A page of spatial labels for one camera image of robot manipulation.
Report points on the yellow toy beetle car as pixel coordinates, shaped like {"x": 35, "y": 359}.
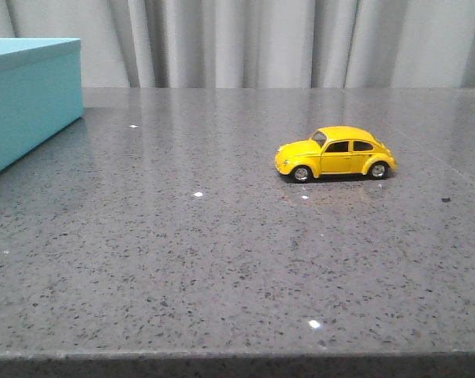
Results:
{"x": 335, "y": 150}

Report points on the turquoise blue box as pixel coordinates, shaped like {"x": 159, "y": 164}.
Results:
{"x": 40, "y": 92}

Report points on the grey pleated curtain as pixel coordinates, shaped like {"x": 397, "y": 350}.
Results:
{"x": 259, "y": 44}

